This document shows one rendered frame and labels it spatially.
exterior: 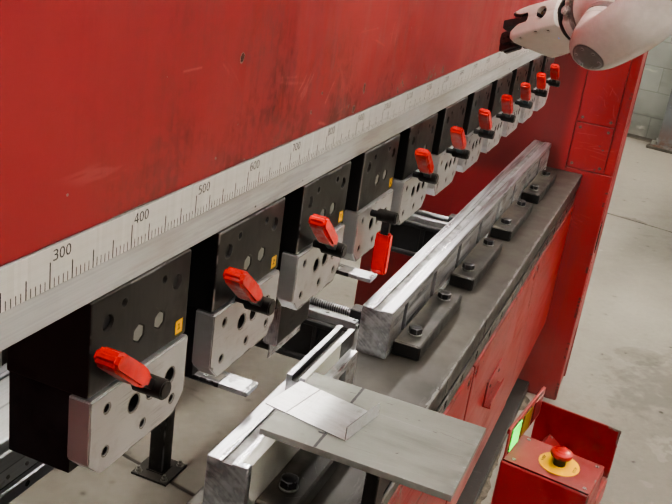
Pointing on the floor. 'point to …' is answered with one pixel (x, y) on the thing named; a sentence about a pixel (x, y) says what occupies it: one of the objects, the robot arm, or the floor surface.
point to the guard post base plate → (158, 472)
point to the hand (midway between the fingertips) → (511, 41)
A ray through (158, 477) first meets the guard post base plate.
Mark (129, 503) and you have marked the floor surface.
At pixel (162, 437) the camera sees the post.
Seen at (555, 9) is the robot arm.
